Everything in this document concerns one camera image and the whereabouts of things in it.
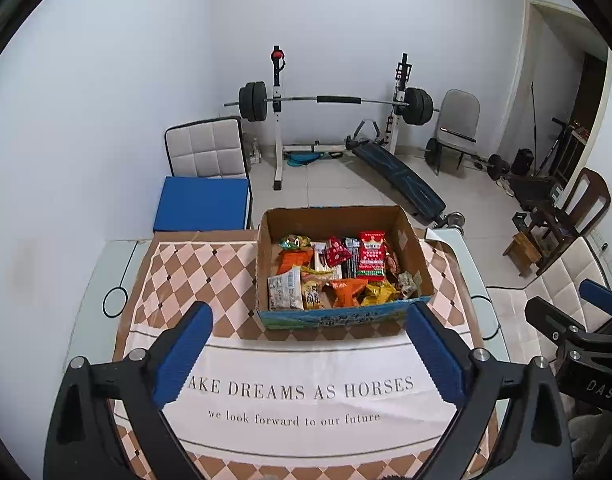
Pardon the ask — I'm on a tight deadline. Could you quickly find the chrome dumbbell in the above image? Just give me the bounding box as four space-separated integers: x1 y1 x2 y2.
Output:
432 211 467 235

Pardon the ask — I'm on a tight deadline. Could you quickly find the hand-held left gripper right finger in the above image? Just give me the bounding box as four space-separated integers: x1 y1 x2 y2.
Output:
405 301 573 480

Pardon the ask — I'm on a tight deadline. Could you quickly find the small red snack packet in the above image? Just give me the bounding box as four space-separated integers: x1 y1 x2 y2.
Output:
325 236 353 267

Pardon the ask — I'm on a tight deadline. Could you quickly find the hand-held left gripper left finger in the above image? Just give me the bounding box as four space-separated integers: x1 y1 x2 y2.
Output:
43 301 214 480

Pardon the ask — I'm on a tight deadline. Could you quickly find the small wooden stool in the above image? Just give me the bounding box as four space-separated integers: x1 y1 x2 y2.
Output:
502 232 543 277

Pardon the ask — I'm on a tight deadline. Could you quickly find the white barbell rack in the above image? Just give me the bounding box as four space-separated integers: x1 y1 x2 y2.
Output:
268 46 411 191

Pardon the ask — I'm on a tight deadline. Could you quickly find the brown door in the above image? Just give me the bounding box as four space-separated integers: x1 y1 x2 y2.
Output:
568 52 608 171

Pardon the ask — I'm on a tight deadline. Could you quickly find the black metal pole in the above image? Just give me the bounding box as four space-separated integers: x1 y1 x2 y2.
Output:
530 82 540 176

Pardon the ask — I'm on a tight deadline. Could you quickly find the checkered printed tablecloth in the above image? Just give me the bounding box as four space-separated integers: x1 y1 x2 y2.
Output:
110 230 502 480

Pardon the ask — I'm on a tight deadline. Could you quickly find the dark wooden chair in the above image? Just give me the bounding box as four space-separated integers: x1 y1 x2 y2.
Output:
528 167 612 276

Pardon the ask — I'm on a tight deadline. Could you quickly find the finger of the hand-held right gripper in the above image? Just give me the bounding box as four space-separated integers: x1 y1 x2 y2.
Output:
580 279 612 313
525 296 587 348

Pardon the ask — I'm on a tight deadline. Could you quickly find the red and white snack packet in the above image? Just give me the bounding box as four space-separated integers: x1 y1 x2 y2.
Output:
357 230 388 279

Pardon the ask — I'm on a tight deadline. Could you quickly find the grey chair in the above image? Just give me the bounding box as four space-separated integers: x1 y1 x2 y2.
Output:
433 89 482 177

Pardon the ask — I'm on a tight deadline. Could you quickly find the black bag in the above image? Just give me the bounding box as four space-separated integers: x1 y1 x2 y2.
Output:
512 148 535 175

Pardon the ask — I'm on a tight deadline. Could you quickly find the plain yellow snack packet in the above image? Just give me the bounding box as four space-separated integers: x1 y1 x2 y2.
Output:
361 280 401 307

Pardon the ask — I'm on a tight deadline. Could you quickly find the cardboard box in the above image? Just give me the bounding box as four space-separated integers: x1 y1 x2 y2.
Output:
255 205 435 331

